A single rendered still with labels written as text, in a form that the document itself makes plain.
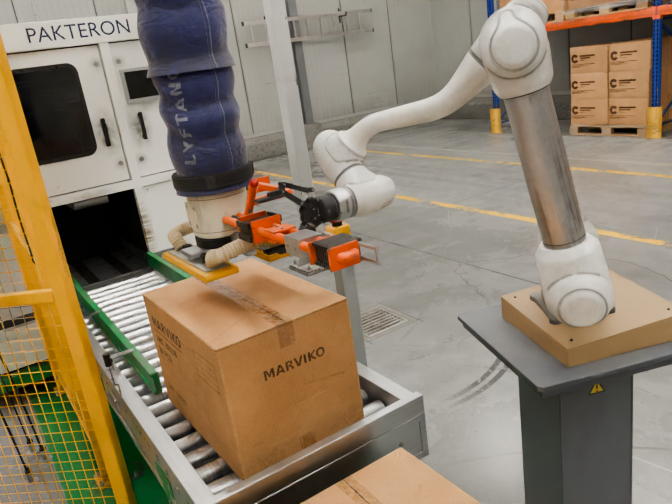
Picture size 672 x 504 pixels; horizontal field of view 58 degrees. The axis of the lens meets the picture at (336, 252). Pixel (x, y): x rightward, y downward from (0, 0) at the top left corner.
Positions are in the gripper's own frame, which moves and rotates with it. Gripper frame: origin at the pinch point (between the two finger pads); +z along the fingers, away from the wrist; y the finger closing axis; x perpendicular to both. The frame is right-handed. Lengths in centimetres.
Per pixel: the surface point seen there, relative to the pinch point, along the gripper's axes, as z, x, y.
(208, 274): 13.7, 10.3, 11.0
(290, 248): 3.9, -19.3, 1.3
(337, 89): -614, 861, 23
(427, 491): -12, -39, 66
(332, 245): 3.1, -36.1, -2.2
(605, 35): -855, 458, -9
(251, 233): 4.8, -1.8, 0.2
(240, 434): 20, -4, 50
